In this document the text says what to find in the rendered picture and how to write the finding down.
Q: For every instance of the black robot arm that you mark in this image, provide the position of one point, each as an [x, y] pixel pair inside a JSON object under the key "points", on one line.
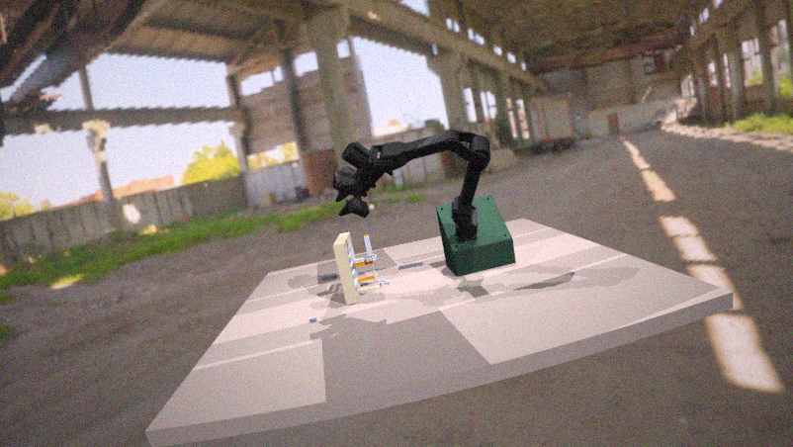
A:
{"points": [[396, 154]]}

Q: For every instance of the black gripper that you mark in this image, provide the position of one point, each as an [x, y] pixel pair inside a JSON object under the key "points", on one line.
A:
{"points": [[355, 205]]}

